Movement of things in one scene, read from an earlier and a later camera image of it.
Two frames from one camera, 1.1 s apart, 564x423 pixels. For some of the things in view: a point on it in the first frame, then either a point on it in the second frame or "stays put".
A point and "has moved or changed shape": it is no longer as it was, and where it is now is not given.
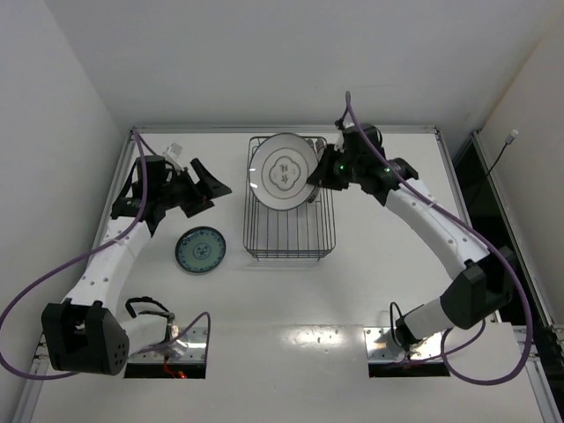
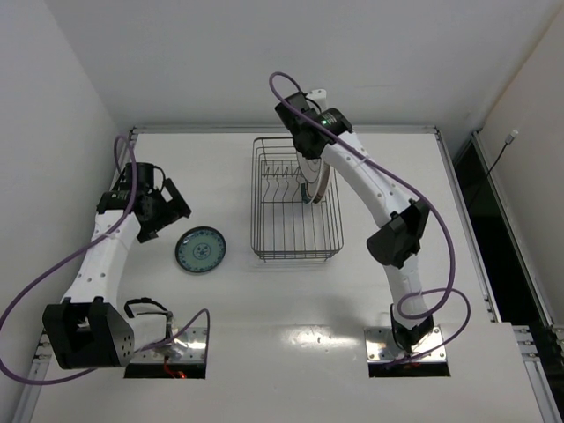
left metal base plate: [190, 348] stays put
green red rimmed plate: [314, 194] -> [304, 195]
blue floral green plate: [200, 249] stays put
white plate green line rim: [278, 171] has moved or changed shape
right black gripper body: [325, 165] -> [304, 147]
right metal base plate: [382, 345] stays put
